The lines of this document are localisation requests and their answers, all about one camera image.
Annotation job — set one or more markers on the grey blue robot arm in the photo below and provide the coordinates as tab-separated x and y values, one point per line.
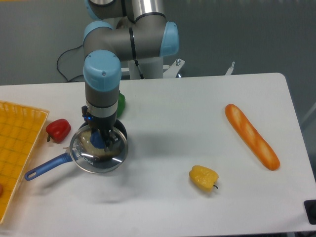
122	30

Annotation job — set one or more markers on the green bell pepper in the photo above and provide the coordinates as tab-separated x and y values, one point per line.
121	105

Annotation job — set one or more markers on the yellow woven basket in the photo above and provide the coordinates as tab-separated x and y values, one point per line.
20	128

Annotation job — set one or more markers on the orange baguette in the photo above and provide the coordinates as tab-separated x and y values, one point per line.
251	137

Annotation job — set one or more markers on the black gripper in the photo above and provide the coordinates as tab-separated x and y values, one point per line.
105	126

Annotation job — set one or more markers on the yellow bell pepper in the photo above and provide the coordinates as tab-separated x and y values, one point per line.
204	178

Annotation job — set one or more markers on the dark blue saucepan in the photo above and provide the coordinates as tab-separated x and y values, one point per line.
61	159

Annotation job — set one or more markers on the bread slice in pot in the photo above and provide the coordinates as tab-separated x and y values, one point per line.
91	146

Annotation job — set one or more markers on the black corner device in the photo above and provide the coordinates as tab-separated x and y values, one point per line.
310	208

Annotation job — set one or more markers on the glass lid blue knob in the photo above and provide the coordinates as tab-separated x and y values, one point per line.
97	167

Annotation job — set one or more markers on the red bell pepper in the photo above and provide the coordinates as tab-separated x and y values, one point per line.
58	130

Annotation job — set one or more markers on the white metal bracket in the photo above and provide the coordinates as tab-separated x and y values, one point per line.
230	69

